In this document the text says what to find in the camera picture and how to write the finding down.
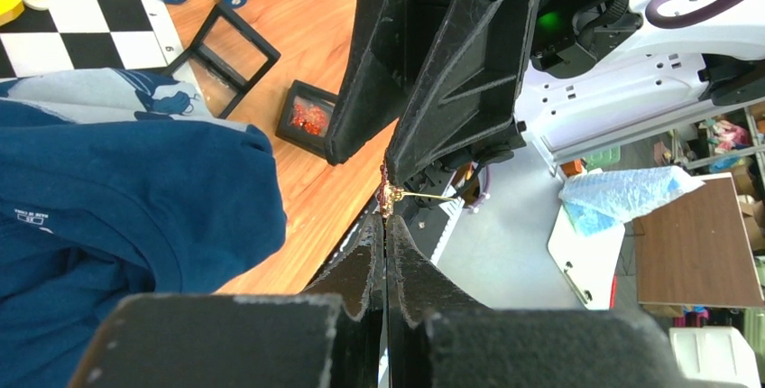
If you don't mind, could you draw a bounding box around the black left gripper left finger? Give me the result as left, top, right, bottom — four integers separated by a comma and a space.
70, 214, 384, 387

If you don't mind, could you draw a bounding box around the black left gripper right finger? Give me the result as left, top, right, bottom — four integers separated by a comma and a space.
385, 215, 748, 388

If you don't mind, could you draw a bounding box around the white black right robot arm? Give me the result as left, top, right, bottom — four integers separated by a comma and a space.
322, 0, 764, 185

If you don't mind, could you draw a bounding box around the white plastic panel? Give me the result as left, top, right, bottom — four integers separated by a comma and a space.
548, 208, 625, 310

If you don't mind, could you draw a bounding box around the yellow triangle toy block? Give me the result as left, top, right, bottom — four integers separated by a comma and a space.
0, 0, 24, 26

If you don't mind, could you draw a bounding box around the red leaf brooch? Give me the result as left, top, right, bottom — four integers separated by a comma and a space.
290, 103, 330, 136

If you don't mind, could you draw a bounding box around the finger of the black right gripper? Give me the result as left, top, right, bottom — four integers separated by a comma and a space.
385, 0, 541, 185
324, 0, 451, 165

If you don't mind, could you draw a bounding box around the gold leaf brooch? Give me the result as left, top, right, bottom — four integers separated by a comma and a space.
375, 162, 457, 220

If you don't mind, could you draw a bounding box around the bubble wrap sheet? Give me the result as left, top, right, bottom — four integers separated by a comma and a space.
558, 166, 705, 236

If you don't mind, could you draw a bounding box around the brown wooden board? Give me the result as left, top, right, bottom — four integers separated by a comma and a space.
633, 173, 764, 309

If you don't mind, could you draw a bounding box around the black white chessboard mat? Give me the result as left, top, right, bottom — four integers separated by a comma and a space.
1, 0, 182, 79

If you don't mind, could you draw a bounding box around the blue t-shirt garment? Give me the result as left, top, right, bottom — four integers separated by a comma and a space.
1, 69, 287, 387

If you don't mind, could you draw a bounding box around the black square display box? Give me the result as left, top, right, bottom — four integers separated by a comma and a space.
162, 3, 281, 118

